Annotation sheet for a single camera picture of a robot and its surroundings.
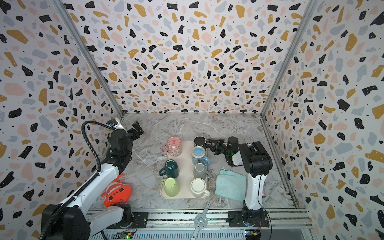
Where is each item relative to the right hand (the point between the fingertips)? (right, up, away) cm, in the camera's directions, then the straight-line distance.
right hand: (205, 137), depth 94 cm
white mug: (-4, -25, -15) cm, 29 cm away
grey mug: (-3, -18, -12) cm, 22 cm away
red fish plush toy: (-44, -26, -19) cm, 55 cm away
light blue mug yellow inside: (-4, -10, -8) cm, 14 cm away
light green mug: (-17, -23, -19) cm, 35 cm away
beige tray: (-11, -22, -5) cm, 26 cm away
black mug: (-3, -2, +1) cm, 4 cm away
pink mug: (-19, -5, -4) cm, 20 cm away
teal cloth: (+14, -26, -8) cm, 31 cm away
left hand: (-40, +9, -16) cm, 44 cm away
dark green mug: (-19, -17, -12) cm, 28 cm away
